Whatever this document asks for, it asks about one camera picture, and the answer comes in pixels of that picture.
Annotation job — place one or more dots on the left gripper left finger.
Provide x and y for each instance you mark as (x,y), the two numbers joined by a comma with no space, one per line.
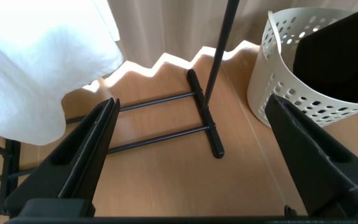
(30,196)

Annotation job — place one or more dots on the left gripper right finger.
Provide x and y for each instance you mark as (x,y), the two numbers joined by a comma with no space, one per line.
(315,174)

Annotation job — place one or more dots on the black garment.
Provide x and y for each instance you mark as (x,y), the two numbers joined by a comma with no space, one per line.
(337,62)

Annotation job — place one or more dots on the white printed t-shirt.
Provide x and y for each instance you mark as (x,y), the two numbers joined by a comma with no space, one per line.
(26,77)

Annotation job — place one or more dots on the white laundry basket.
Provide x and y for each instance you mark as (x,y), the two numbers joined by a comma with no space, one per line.
(275,87)

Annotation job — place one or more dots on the black clothes rack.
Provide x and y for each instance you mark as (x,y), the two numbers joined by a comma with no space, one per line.
(208,124)

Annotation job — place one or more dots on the white curtain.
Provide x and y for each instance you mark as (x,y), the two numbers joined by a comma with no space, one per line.
(166,25)

